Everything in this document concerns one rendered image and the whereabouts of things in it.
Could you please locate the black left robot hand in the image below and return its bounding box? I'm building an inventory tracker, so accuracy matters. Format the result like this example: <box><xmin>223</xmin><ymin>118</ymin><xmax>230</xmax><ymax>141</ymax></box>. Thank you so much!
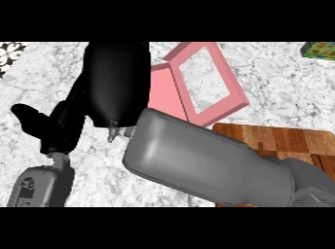
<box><xmin>10</xmin><ymin>75</ymin><xmax>88</xmax><ymax>156</ymax></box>

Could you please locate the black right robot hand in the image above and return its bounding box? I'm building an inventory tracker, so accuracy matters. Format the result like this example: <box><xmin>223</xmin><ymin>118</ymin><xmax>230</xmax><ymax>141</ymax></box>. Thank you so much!
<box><xmin>81</xmin><ymin>41</ymin><xmax>153</xmax><ymax>129</ymax></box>

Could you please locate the pink cardboard box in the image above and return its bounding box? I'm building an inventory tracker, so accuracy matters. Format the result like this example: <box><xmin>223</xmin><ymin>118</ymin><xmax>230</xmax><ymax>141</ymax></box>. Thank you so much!
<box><xmin>146</xmin><ymin>41</ymin><xmax>251</xmax><ymax>128</ymax></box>

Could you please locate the wooden cutting board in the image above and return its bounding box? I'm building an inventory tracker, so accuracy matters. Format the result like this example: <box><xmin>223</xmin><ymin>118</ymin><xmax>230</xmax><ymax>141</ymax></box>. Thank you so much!
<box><xmin>211</xmin><ymin>122</ymin><xmax>335</xmax><ymax>208</ymax></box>

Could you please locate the green patterned box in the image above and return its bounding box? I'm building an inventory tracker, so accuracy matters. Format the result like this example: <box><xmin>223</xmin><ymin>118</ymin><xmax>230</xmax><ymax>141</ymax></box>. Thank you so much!
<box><xmin>299</xmin><ymin>41</ymin><xmax>335</xmax><ymax>62</ymax></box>

